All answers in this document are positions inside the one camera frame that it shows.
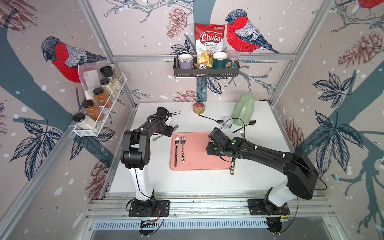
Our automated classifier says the patterned handle steel fork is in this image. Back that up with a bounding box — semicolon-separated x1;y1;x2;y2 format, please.
174;135;180;168

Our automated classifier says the white handled steel spoon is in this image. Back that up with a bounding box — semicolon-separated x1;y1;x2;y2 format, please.
180;136;186;163

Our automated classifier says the pink plastic tray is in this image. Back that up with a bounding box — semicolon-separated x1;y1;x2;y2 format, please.
170;132;231;171

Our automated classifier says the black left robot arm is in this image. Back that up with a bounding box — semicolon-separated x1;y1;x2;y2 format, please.
120;107;175;216

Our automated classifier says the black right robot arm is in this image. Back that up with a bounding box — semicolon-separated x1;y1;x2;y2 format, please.
206;128;320;215

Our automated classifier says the black spoon near tin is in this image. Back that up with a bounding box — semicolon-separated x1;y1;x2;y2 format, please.
199;115;224;124

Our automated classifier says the round gold tin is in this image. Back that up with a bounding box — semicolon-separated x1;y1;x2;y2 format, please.
193;103;206;115

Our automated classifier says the green thermos jug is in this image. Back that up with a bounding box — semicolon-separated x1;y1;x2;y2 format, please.
232;92;256;127

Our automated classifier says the purple mug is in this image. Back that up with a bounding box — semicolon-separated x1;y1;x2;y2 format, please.
178;54;193;70

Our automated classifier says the orange spice jar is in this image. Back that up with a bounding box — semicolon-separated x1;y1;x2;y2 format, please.
82;99;105;122
93;87;113;109

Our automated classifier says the beige spice jar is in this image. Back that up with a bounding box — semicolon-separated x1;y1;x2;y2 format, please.
100;78;118;98

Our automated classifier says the brown spice jar back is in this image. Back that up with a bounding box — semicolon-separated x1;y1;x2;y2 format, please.
111;64;124;83

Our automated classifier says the orange spice jar front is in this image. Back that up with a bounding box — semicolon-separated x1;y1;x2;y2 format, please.
82;99;105;122

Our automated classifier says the dark green mug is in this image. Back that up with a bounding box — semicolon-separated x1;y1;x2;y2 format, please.
213;52;233;69

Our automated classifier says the black pepper grinder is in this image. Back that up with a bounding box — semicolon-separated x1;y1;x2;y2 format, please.
100;66;122;90

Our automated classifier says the white powder spice jar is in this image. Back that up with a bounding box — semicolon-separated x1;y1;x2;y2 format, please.
73;113;100;133

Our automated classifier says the pink lidded clear container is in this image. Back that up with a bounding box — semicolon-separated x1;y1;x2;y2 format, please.
226;50;240;69

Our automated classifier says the clear plastic bag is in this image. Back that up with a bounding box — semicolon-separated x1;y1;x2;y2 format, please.
78;62;103;98

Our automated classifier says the red Chuba chips bag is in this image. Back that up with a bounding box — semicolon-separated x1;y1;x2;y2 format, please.
195;24;225;68

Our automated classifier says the white wire spice rack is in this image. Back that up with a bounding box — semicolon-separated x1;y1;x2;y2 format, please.
73;73;127;138

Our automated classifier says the black wall shelf basket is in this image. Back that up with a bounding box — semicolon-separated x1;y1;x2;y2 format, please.
173;58;240;78

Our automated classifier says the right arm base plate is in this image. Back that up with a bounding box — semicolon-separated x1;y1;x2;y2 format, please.
247;199;291;216

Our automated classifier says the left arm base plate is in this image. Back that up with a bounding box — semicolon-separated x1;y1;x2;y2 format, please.
126;199;171;217

